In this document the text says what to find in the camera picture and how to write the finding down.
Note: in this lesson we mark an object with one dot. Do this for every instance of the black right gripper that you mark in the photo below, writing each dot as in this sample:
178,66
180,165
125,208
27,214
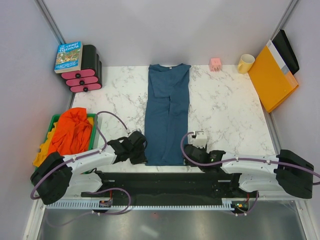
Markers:
200,149

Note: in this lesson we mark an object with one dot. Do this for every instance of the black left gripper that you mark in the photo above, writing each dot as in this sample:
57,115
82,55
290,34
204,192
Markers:
142,159

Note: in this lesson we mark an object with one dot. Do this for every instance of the blue t shirt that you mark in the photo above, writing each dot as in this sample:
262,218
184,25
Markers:
166,115

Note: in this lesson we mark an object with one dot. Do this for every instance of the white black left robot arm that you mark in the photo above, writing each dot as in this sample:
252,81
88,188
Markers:
62,176

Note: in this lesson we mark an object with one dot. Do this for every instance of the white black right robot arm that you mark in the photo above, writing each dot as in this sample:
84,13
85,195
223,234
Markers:
286,172

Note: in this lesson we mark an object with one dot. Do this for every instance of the orange t shirt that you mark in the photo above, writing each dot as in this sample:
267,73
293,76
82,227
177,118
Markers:
72,134

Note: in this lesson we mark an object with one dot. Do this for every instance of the black pink drawer unit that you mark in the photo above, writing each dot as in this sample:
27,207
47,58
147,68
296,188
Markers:
89,77

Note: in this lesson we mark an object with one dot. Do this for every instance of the pink cube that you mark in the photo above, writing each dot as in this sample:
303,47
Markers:
215,64

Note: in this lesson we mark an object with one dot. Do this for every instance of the yellow t shirt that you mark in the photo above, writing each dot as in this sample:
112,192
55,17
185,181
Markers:
44,147

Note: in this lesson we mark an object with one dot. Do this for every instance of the orange folder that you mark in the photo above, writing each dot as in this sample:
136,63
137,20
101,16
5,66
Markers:
271,85

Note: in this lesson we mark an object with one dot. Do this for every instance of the yellow mug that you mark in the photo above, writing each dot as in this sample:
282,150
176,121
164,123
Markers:
245,63

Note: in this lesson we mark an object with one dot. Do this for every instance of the treehouse paperback book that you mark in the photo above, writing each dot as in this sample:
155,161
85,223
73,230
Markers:
68,57

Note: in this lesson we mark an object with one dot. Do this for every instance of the white grey document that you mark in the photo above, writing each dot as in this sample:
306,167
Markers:
277,57

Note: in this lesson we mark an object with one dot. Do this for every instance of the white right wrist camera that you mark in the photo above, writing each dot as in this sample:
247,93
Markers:
200,139

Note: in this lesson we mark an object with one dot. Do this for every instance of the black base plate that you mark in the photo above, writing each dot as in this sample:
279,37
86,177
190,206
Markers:
168,188

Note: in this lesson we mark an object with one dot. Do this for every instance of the white slotted cable duct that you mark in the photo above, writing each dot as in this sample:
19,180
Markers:
89,203

